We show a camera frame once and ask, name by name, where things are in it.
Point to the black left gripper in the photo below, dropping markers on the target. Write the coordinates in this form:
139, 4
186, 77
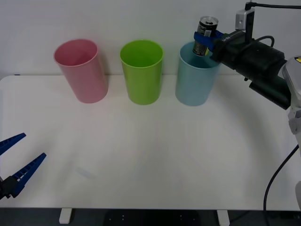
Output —
2, 188

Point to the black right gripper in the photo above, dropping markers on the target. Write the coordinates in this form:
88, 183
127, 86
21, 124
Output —
236, 51

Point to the black drink can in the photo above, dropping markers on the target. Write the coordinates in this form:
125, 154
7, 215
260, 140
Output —
207, 26

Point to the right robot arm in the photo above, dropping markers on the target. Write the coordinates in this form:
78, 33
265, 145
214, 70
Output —
270, 70

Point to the pale blue plastic bin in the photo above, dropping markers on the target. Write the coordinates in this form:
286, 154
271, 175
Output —
195, 84

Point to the white table leg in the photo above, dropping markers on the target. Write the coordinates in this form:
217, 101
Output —
223, 217
65, 216

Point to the green plastic bin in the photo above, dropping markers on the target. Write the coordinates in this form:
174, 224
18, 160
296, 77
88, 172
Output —
143, 82

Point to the pink plastic bin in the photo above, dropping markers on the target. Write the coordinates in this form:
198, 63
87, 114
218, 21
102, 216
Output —
82, 77

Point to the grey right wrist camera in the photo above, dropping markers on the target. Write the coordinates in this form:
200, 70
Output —
242, 20

